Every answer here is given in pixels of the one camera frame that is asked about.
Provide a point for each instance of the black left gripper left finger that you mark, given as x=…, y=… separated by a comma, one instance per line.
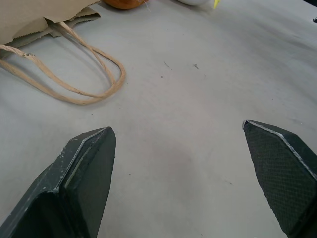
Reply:
x=74, y=188

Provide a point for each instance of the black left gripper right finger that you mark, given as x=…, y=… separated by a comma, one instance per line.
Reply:
x=282, y=178

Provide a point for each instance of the brown paper bag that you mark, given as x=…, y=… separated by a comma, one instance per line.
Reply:
x=29, y=19

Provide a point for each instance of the black object at table edge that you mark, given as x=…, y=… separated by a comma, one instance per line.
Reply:
x=314, y=19

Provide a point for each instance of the orange round object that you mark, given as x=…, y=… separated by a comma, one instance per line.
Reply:
x=123, y=3

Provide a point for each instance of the white round object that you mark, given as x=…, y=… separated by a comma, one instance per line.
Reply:
x=198, y=2

